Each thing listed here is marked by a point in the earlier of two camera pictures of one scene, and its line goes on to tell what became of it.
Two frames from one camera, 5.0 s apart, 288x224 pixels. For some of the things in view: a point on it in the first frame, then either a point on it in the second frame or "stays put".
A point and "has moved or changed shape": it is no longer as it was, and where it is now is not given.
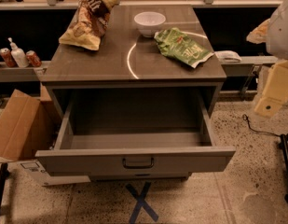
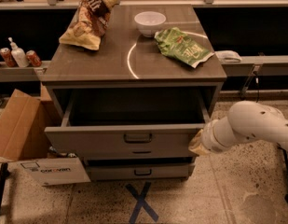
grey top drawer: (141, 132) has moved or changed shape
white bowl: (149, 22) stays put
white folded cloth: (227, 56) stays put
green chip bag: (179, 45) stays put
